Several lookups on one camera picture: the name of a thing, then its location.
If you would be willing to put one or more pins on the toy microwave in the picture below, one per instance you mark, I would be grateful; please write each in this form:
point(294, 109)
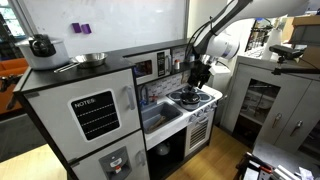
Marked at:
point(148, 68)

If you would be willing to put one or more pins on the black camera on stand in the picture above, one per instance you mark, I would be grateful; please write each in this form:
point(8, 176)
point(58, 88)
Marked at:
point(285, 50)

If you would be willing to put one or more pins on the white bowl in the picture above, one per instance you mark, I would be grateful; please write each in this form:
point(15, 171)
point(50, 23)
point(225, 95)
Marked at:
point(162, 149)

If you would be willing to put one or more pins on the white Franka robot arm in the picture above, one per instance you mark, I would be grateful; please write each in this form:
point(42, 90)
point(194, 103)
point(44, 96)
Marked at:
point(223, 45)

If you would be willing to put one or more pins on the fridge door with chalkboard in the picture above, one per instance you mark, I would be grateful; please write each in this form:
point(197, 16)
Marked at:
point(53, 106)

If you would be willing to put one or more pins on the large grey pot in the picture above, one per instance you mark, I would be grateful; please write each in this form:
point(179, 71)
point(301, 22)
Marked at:
point(50, 60)

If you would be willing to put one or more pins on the white jug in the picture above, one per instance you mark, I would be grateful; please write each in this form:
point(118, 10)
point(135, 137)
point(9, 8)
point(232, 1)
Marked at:
point(271, 43)

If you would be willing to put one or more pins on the toy faucet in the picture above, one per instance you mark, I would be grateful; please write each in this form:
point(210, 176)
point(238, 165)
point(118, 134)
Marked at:
point(144, 93)

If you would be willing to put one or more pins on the small grey pot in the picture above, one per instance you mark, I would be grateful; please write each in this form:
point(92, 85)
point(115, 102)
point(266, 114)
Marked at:
point(190, 106)

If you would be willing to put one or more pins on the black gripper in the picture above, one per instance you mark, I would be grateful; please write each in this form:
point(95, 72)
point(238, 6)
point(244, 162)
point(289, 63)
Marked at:
point(200, 75)

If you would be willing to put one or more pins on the wooden spoon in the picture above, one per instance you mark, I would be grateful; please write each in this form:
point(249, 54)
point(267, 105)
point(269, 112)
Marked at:
point(157, 122)

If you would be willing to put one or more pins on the blue-capped white shaker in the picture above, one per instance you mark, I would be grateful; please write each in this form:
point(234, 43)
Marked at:
point(191, 58)

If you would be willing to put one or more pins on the orange sofa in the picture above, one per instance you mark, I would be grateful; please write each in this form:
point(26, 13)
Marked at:
point(11, 70)

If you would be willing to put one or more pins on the toy oven door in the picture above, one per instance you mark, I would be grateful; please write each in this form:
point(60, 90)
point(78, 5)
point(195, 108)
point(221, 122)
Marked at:
point(199, 133)

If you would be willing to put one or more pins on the purple magnet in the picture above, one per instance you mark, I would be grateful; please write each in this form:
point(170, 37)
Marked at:
point(86, 28)
point(76, 27)

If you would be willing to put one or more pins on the black red tool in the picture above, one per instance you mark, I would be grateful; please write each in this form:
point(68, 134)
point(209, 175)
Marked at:
point(253, 166)

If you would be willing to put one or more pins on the grey metal cabinet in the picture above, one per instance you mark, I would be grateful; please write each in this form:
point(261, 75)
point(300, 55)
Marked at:
point(290, 103)

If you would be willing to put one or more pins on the metal frying pan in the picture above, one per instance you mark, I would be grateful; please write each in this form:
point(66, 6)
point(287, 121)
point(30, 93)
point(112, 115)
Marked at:
point(90, 59)

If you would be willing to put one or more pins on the whiteboard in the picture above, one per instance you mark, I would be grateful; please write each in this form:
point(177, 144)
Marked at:
point(133, 20)

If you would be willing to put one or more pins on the round stove burner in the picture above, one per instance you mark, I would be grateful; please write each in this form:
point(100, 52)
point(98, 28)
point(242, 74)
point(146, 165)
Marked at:
point(185, 108)
point(185, 89)
point(205, 96)
point(174, 96)

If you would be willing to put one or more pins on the orange-capped white shaker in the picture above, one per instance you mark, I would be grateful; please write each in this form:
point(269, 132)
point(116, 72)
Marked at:
point(177, 65)

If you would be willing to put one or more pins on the grey stove knob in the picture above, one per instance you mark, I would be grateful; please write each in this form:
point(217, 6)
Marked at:
point(200, 113)
point(193, 117)
point(207, 109)
point(213, 105)

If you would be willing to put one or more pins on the fridge door with dispenser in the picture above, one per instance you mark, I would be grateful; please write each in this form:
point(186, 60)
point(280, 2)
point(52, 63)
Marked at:
point(90, 166)

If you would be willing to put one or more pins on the white black toy kitchen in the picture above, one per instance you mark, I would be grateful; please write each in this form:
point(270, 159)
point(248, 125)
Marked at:
point(66, 100)

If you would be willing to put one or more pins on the closed cardboard box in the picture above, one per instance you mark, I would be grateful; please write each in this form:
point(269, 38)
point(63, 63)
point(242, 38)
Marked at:
point(306, 23)

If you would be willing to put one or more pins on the grey sink basin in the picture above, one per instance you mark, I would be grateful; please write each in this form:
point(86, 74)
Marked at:
point(160, 115)

